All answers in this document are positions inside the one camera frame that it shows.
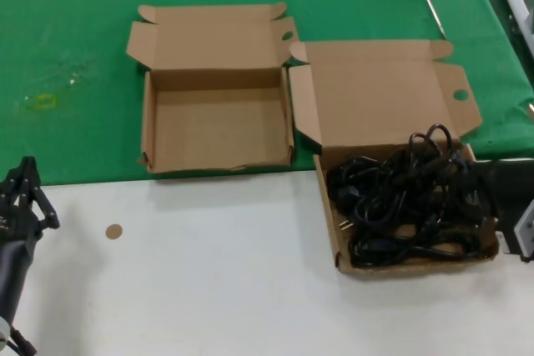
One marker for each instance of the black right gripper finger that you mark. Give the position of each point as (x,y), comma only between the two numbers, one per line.
(488,225)

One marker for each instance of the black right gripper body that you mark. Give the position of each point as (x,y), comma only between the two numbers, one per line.
(513,189)

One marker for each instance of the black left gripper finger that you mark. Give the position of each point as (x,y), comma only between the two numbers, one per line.
(14,183)
(41,202)

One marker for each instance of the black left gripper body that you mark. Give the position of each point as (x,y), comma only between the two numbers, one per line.
(14,227)

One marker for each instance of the open brown cardboard box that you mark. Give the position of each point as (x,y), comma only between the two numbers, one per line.
(375,89)
(217,122)

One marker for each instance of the round brown cardboard disc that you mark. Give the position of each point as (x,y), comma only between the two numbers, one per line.
(114,231)

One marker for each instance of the green table cloth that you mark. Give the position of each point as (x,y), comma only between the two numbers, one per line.
(62,18)

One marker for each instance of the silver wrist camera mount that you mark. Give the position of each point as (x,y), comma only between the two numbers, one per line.
(525,235)

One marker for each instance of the grey metal frame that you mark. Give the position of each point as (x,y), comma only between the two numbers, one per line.
(517,6)

